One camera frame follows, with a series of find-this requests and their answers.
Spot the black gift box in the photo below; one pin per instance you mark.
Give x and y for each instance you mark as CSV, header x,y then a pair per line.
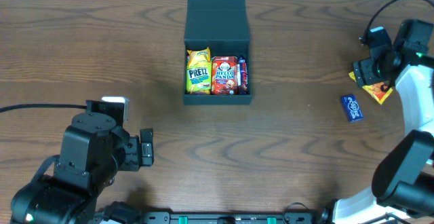
x,y
220,25

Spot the Dairy Milk chocolate bar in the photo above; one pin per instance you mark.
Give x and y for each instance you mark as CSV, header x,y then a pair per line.
x,y
242,76

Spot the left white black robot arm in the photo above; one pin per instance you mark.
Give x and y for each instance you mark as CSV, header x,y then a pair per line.
x,y
65,189

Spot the blue Eclipse mint box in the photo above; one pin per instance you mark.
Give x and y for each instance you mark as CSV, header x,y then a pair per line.
x,y
351,108

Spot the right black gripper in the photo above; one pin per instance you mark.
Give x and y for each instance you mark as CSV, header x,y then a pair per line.
x,y
363,72

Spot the yellow orange snack packet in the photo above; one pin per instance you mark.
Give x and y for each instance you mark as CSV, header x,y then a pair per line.
x,y
376,93

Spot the green Pretz box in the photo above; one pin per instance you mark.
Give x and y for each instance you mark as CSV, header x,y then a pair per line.
x,y
198,78

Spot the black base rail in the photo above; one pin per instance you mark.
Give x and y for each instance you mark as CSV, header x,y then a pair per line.
x,y
188,218

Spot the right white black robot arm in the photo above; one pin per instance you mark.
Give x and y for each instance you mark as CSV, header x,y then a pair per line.
x,y
400,188

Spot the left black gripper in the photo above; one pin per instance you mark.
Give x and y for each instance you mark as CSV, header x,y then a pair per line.
x,y
146,148

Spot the red Hello Panda box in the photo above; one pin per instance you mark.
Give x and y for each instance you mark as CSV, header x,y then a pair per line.
x,y
224,75

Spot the small yellow snack packet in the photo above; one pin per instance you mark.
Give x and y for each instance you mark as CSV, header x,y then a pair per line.
x,y
199,59

